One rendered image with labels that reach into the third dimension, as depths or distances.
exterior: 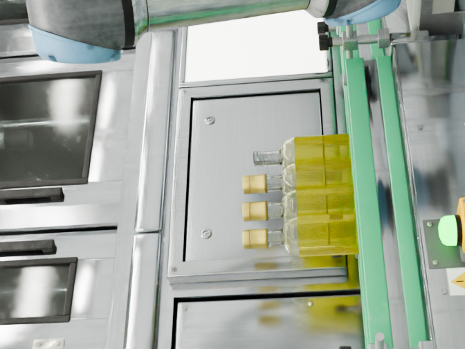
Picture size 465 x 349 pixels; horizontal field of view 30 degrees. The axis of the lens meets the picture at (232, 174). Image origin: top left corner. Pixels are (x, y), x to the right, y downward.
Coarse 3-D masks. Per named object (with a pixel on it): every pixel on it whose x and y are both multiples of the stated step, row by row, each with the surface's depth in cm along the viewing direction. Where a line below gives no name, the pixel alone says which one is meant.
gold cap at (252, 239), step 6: (246, 234) 150; (252, 234) 150; (258, 234) 150; (264, 234) 149; (246, 240) 150; (252, 240) 150; (258, 240) 149; (264, 240) 149; (246, 246) 150; (252, 246) 150; (258, 246) 150; (264, 246) 150
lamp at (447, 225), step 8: (448, 216) 125; (456, 216) 125; (440, 224) 125; (448, 224) 124; (456, 224) 124; (440, 232) 125; (448, 232) 124; (456, 232) 123; (448, 240) 124; (456, 240) 124
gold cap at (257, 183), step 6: (258, 174) 157; (264, 174) 157; (246, 180) 156; (252, 180) 156; (258, 180) 156; (264, 180) 156; (246, 186) 156; (252, 186) 156; (258, 186) 156; (264, 186) 156; (246, 192) 157; (252, 192) 157; (258, 192) 157; (264, 192) 157
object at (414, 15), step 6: (408, 0) 163; (414, 0) 151; (420, 0) 152; (408, 6) 162; (414, 6) 152; (420, 6) 153; (408, 12) 161; (414, 12) 153; (408, 18) 161; (414, 18) 154; (414, 24) 156; (414, 30) 157
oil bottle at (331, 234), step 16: (288, 224) 149; (304, 224) 148; (320, 224) 148; (336, 224) 148; (352, 224) 147; (288, 240) 148; (304, 240) 147; (320, 240) 146; (336, 240) 146; (352, 240) 146; (304, 256) 150
